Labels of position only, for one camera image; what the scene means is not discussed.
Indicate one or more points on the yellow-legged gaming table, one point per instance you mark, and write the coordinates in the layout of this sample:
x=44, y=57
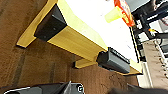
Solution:
x=83, y=30

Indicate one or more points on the orange snack bag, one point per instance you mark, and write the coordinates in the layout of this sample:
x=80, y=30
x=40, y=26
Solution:
x=125, y=11

